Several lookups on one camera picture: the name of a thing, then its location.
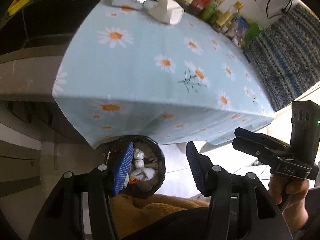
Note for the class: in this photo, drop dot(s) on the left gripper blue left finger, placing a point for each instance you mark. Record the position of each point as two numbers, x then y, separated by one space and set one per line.
122 167

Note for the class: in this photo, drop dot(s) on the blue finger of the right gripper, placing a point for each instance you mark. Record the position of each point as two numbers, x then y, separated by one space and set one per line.
273 158
261 138

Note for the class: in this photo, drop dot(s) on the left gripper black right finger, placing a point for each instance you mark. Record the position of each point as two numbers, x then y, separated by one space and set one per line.
200 166

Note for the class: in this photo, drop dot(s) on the clear plastic ball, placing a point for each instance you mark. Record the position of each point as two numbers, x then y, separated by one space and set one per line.
138 154
139 164

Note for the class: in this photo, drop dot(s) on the pink wrapper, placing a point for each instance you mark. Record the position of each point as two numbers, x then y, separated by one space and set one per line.
129 180

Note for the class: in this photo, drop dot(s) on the black trash bin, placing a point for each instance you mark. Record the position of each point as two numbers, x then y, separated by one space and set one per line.
154 158

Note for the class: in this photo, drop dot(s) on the person's right hand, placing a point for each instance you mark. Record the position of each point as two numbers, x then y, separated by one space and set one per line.
295 214

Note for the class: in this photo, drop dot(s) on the orange fuzzy trousers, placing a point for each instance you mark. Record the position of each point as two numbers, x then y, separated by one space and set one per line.
133 214

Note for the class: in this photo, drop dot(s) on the patterned blue curtain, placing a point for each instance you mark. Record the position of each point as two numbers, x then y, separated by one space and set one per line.
286 56

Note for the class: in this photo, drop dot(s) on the blue daisy tablecloth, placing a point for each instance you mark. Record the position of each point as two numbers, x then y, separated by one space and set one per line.
125 73

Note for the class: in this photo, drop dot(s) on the green packet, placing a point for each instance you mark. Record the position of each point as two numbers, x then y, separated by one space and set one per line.
252 31

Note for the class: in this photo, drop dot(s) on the blue white packet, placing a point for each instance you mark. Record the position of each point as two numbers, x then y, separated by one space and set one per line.
239 29

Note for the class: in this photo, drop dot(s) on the yellow cap oil bottle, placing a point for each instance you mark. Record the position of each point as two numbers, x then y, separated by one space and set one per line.
227 16

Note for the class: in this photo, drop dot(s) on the green label bottle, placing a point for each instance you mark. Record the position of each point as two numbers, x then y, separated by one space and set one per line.
210 9

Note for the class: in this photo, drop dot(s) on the black sink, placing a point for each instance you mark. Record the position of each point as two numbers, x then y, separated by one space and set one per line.
44 23

